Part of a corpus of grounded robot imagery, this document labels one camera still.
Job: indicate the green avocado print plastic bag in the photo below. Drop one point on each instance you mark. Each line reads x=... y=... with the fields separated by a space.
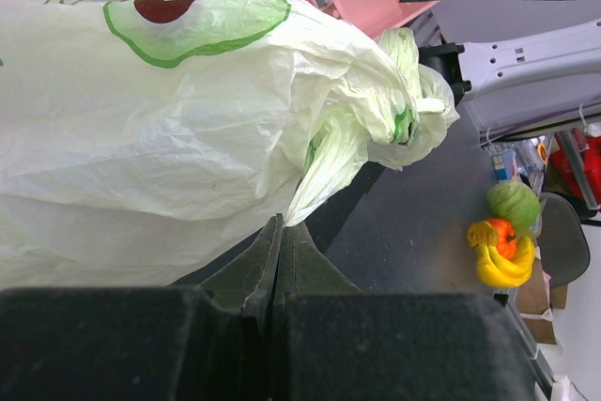
x=141 y=139

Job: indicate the orange pumpkin toy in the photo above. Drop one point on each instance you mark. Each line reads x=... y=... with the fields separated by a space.
x=506 y=240

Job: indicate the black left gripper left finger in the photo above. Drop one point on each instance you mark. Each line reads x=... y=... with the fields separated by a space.
x=246 y=283

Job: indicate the grey office chair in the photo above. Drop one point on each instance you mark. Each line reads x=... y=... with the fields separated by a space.
x=565 y=252

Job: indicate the yellow banana bunch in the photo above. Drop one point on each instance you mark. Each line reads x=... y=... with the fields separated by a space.
x=495 y=270

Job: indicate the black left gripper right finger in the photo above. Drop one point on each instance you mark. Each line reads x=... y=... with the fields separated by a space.
x=304 y=270

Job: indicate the green cabbage toy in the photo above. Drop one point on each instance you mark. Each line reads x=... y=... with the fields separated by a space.
x=515 y=202

